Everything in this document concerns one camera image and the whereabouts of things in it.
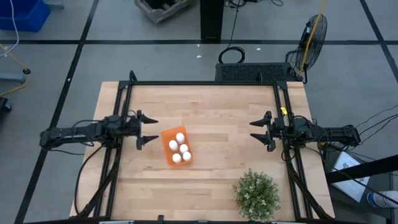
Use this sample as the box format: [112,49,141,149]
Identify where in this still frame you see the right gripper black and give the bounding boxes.
[249,110,290,153]

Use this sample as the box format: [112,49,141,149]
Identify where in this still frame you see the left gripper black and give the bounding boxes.
[125,109,160,151]

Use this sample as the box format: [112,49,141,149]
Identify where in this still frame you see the orange plastic basket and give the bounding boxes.
[160,124,195,168]

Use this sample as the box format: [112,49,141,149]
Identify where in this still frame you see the black perforated metal case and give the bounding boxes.
[215,62,297,83]

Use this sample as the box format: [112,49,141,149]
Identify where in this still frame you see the green potted plant white flowers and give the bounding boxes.
[232,168,282,222]

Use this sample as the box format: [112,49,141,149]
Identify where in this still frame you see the white printed paper sheet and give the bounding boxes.
[330,151,371,203]

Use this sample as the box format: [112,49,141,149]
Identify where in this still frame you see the black metal beam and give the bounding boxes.
[325,153,398,185]

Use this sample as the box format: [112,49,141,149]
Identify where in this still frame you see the black floor fan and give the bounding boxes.
[285,13,329,85]

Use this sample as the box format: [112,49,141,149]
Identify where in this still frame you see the grey wooden crate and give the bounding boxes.
[134,0,192,25]

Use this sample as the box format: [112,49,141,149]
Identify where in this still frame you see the tall black column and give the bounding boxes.
[199,0,226,42]

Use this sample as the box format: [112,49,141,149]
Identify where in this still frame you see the grey stand leg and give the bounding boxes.
[0,72,29,85]

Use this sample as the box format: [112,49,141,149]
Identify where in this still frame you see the black caster foot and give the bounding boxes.
[0,96,13,114]

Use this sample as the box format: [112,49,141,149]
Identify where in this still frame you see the blue plastic bin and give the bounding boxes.
[0,0,52,33]

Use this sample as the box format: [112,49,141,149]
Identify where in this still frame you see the black metal table frame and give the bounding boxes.
[69,70,335,224]

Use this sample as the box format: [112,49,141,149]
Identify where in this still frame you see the black hanging coiled cable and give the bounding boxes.
[218,0,247,65]

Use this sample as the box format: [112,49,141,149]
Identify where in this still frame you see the long black arm cable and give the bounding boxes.
[73,144,107,217]

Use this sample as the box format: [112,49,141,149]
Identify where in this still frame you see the yellow hanging cable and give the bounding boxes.
[298,0,328,79]

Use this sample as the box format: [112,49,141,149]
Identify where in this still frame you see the black floor cable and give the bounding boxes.
[354,105,398,129]

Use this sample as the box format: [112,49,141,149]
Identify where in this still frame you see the yellow floor cable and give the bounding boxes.
[0,42,30,98]

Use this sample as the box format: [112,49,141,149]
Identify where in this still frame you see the white floor cable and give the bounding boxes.
[0,0,21,58]

